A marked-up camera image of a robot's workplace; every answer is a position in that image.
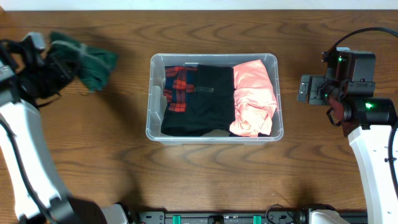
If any dark green garment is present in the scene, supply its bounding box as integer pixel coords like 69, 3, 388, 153
48, 32, 119, 92

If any pink garment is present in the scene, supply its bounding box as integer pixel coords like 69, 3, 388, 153
229, 60, 278, 137

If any black garment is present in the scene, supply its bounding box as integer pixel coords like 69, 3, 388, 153
187, 65, 235, 131
160, 111, 232, 137

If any red plaid shirt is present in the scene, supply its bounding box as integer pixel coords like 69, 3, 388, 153
163, 66, 197, 113

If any dark navy garment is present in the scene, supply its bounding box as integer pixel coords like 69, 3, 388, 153
229, 133, 270, 138

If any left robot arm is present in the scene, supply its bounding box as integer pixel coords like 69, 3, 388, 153
1, 33, 107, 223

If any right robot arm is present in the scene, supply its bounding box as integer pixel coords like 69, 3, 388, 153
297, 47, 397, 223

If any clear plastic storage bin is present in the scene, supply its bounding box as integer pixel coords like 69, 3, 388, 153
146, 53, 284, 145

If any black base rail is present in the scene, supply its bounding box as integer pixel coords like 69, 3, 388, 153
102, 202, 369, 224

